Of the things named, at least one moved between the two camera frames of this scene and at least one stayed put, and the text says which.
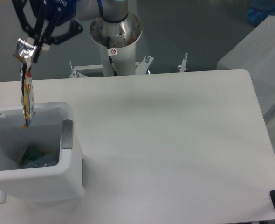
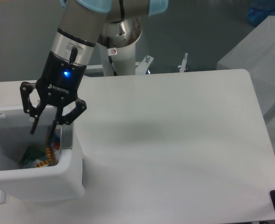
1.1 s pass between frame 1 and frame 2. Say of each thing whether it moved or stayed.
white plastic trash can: stayed
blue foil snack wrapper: moved
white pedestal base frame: stayed
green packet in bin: stayed
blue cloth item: stayed
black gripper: moved
